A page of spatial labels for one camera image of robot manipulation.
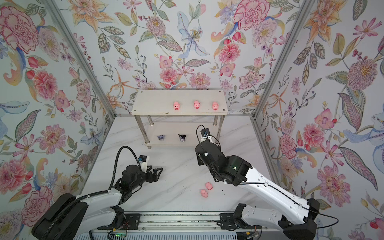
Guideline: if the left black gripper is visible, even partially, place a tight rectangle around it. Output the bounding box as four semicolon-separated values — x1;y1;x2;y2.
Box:
129;166;164;191

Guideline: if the pink pig toy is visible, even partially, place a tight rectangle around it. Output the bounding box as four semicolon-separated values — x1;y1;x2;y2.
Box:
173;102;180;111
194;101;201;109
200;189;209;198
205;182;213;191
212;102;219;111

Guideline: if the small purple kuromi toy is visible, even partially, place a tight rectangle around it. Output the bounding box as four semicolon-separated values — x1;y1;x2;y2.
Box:
157;135;165;141

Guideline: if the purple black kuromi toy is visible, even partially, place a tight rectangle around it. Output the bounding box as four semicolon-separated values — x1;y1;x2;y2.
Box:
178;134;187;143

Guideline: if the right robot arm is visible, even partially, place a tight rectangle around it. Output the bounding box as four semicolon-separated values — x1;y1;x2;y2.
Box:
195;141;320;240

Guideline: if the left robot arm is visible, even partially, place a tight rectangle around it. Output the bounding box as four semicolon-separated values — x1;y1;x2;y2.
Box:
32;165;163;240

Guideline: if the white two-tier shelf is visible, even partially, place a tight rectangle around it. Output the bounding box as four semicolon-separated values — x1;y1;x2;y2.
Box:
132;90;229;149

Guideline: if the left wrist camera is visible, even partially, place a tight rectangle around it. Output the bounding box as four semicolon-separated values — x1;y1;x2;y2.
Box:
138;155;149;173

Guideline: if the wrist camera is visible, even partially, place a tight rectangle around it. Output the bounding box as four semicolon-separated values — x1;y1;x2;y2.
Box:
200;128;214;143
138;155;149;173

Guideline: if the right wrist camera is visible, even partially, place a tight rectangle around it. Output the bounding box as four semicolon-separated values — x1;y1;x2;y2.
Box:
200;128;214;143

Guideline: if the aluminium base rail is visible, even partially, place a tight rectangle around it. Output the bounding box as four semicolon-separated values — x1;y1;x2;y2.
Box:
74;210;307;233

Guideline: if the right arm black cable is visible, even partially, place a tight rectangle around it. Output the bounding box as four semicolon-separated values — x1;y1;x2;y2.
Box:
195;124;340;230

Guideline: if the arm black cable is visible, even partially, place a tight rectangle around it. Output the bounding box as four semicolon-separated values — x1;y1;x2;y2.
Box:
41;145;141;240
195;124;340;230

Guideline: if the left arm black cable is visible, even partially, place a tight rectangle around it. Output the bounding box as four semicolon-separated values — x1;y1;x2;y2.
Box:
41;145;141;240

